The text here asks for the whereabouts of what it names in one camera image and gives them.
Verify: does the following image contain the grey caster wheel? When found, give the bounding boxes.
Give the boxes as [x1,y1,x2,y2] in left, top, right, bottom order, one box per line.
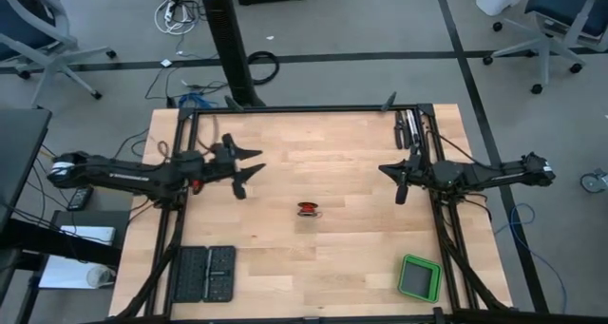
[579,167,608,195]

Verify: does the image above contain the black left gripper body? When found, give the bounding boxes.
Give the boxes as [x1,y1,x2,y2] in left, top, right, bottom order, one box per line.
[203,141,238,185]

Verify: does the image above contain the yellow cable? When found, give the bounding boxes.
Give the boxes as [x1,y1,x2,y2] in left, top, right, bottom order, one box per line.
[37,148,61,166]

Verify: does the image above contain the black handled pliers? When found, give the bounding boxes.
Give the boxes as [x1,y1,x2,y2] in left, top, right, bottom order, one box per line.
[392,109,410,150]

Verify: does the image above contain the white paper sheet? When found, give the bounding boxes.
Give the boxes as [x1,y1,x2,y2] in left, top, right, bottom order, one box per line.
[37,255,118,291]

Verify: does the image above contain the green square tray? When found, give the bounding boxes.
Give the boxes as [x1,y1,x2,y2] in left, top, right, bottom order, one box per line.
[396,253,444,304]

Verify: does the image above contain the clear plastic cup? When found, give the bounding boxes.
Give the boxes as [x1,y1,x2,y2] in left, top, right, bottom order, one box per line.
[85,265,117,289]

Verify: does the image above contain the black wire spool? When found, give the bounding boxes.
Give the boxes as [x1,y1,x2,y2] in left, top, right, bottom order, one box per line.
[295,200,319,219]

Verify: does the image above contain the open black bit case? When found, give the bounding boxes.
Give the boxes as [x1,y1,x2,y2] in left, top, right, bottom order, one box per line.
[171,245,237,304]

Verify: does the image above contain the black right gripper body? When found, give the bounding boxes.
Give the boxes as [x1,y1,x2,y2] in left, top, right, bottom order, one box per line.
[403,153,434,188]

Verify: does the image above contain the black tower fan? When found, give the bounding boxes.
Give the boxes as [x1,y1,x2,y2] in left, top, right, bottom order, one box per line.
[197,0,266,108]

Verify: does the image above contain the black camera cable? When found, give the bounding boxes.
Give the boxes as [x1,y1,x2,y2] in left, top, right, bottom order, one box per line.
[427,129,481,166]

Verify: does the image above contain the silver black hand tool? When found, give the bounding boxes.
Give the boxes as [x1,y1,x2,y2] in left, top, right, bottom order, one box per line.
[405,108,422,149]

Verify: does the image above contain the white flat box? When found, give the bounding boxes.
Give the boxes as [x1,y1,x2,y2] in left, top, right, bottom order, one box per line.
[59,225,117,247]

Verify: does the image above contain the black power brick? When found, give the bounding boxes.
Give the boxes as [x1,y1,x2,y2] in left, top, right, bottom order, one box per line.
[66,186,95,212]

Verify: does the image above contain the black desk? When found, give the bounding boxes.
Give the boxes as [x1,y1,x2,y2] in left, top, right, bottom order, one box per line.
[0,107,52,233]

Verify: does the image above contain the blue white office chair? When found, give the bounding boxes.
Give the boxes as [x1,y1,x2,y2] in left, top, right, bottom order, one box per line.
[482,0,608,95]

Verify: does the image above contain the white power strip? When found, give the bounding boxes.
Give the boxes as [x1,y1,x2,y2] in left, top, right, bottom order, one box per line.
[153,0,199,36]

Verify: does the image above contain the blue grey office chair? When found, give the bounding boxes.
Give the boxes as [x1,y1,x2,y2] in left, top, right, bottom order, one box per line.
[0,0,118,102]

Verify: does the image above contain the black spring clamp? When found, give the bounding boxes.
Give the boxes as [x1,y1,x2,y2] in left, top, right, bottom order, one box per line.
[223,94,246,114]
[379,90,398,112]

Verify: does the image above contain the long blue cable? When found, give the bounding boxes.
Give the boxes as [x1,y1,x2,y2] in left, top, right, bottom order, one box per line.
[492,202,569,315]

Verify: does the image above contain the black cable with red tape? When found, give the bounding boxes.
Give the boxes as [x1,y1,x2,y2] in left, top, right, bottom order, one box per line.
[156,113,220,195]

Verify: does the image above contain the thin red wire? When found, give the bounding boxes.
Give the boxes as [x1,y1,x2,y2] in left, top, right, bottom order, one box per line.
[296,200,323,219]

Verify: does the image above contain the coiled black cable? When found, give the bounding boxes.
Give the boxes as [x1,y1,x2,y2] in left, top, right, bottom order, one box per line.
[246,50,280,86]

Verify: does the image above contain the tangled blue cable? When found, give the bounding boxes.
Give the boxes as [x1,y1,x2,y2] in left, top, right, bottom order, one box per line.
[178,92,216,109]

